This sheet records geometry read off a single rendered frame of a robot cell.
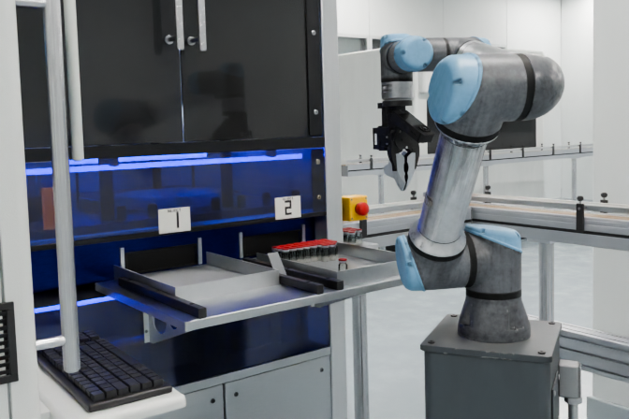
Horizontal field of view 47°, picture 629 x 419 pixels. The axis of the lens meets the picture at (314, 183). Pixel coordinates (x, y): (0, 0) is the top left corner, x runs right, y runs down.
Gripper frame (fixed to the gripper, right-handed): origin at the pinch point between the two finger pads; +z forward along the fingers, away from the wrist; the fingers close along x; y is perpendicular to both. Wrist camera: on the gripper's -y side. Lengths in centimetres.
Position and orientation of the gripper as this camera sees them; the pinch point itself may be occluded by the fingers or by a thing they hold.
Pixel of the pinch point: (404, 185)
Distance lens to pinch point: 171.4
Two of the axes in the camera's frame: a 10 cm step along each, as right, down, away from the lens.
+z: 0.3, 10.0, 0.8
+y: -5.8, -0.5, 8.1
